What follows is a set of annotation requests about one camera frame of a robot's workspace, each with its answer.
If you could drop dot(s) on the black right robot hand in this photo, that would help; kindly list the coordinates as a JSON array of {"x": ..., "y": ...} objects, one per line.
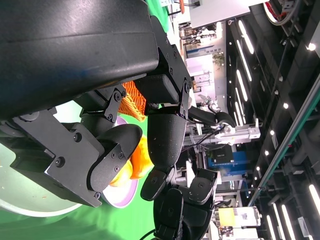
[{"x": 182, "y": 207}]

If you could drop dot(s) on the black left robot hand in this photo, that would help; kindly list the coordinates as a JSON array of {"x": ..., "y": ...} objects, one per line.
[{"x": 62, "y": 50}]

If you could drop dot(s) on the grey bowl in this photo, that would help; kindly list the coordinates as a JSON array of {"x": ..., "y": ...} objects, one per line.
[{"x": 25, "y": 195}]

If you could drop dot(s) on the white robot with black arm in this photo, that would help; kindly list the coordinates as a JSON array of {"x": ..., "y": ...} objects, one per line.
[{"x": 217, "y": 120}]

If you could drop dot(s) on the lavender plate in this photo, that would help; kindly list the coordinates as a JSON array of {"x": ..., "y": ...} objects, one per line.
[{"x": 122, "y": 197}]

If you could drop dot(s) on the orange wicker basket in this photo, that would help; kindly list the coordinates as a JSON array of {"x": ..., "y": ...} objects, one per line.
[{"x": 133, "y": 100}]

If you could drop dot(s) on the blue equipment cabinet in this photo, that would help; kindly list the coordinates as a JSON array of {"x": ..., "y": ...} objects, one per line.
[{"x": 225, "y": 162}]

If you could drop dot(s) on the green tablecloth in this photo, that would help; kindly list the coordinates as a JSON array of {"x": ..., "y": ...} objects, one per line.
[{"x": 87, "y": 225}]

